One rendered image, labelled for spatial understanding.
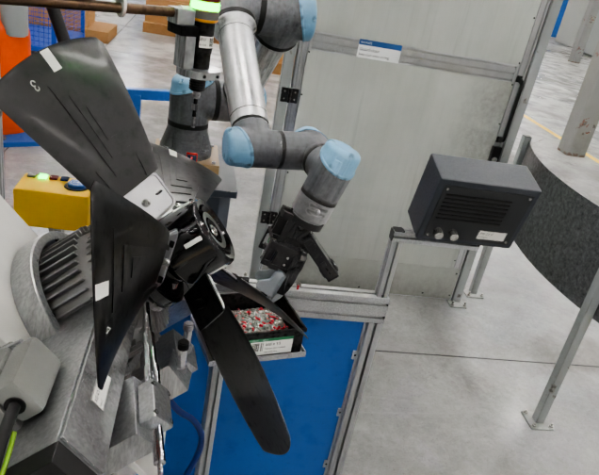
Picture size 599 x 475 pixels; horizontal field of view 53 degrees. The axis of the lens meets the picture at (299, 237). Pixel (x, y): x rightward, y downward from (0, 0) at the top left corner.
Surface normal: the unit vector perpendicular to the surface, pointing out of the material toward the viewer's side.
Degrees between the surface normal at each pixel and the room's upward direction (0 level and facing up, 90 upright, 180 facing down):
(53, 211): 90
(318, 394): 90
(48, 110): 62
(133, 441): 102
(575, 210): 90
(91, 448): 50
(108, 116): 55
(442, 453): 0
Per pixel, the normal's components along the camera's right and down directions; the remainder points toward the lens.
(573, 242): -0.96, -0.06
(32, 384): 0.86, -0.49
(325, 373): 0.11, 0.45
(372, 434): 0.18, -0.88
